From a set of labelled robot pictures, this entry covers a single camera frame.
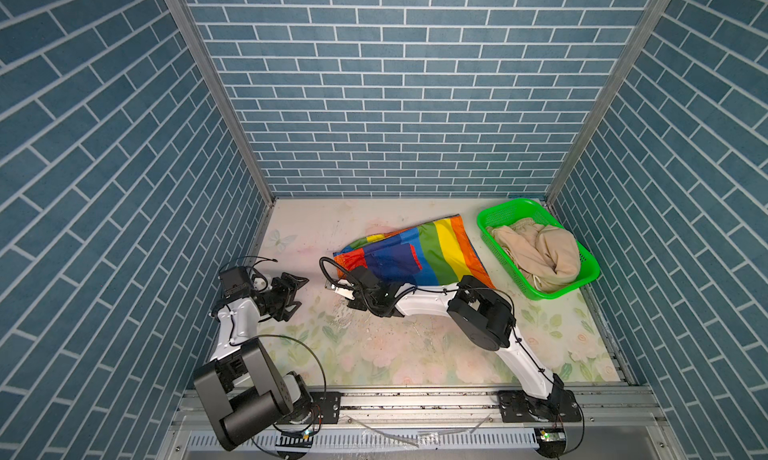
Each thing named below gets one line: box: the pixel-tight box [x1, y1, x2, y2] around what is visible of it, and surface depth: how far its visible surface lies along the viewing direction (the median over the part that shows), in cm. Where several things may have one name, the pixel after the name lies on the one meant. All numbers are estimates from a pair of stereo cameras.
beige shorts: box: [486, 218, 581, 293], surface depth 96 cm
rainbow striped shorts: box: [333, 214, 495, 289], surface depth 104 cm
